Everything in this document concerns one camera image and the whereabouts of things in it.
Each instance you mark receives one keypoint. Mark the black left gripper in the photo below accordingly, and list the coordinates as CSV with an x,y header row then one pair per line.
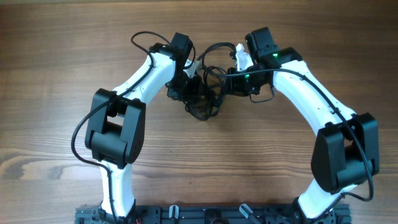
x,y
189,91

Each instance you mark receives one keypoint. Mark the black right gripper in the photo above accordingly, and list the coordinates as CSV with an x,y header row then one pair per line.
x,y
237,84

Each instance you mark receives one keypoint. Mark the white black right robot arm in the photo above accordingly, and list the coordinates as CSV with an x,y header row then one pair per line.
x,y
346,151

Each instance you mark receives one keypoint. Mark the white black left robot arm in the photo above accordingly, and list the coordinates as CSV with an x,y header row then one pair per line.
x,y
116,126

